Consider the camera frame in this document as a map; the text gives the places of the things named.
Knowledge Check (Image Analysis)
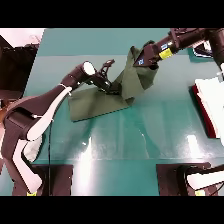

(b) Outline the white garment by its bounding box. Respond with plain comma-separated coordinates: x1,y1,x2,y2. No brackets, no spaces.
194,77,224,146

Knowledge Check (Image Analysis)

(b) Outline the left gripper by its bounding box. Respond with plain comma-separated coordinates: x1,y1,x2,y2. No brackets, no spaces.
87,71,113,93

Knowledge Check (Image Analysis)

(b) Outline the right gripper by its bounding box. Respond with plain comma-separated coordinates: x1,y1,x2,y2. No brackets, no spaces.
132,40,162,70

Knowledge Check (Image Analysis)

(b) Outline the red garment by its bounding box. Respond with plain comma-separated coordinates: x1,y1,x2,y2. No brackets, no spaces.
189,84,220,140

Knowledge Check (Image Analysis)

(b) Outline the dark green shirt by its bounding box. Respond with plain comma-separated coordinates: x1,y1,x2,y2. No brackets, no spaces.
67,45,160,123

